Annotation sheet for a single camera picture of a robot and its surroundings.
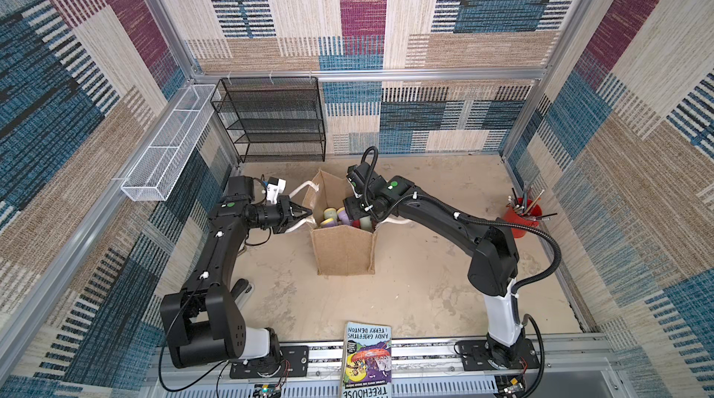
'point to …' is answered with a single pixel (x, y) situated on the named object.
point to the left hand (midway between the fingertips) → (311, 213)
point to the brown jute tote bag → (342, 249)
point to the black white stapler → (242, 292)
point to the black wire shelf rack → (272, 118)
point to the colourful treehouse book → (367, 368)
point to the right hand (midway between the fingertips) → (361, 207)
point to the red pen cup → (522, 211)
